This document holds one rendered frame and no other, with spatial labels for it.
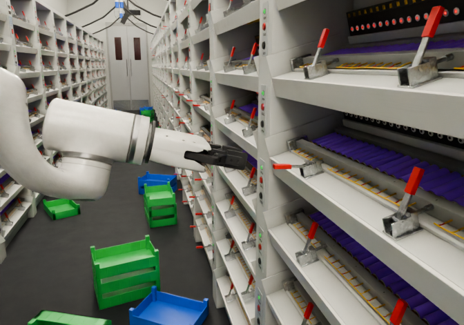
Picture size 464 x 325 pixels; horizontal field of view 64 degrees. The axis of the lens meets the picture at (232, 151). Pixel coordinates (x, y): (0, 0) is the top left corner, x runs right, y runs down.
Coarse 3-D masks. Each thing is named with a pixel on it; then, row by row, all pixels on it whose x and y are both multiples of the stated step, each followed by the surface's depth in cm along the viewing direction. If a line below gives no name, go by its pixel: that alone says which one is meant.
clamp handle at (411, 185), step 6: (414, 168) 47; (420, 168) 46; (414, 174) 46; (420, 174) 46; (408, 180) 47; (414, 180) 46; (408, 186) 47; (414, 186) 46; (408, 192) 46; (414, 192) 46; (408, 198) 46; (402, 204) 47; (408, 204) 47; (402, 210) 47; (396, 216) 47; (402, 216) 47
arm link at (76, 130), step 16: (48, 112) 55; (64, 112) 56; (80, 112) 57; (96, 112) 58; (112, 112) 60; (48, 128) 55; (64, 128) 56; (80, 128) 56; (96, 128) 57; (112, 128) 58; (128, 128) 59; (48, 144) 57; (64, 144) 57; (80, 144) 57; (96, 144) 57; (112, 144) 58; (128, 144) 59; (96, 160) 57; (112, 160) 60
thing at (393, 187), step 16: (304, 144) 84; (336, 160) 70; (352, 160) 68; (352, 176) 64; (368, 176) 61; (384, 176) 58; (384, 192) 58; (400, 192) 54; (416, 192) 51; (448, 208) 46
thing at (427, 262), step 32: (320, 128) 91; (288, 160) 84; (320, 192) 65; (352, 192) 62; (352, 224) 55; (448, 224) 47; (384, 256) 49; (416, 256) 43; (448, 256) 41; (416, 288) 44; (448, 288) 38
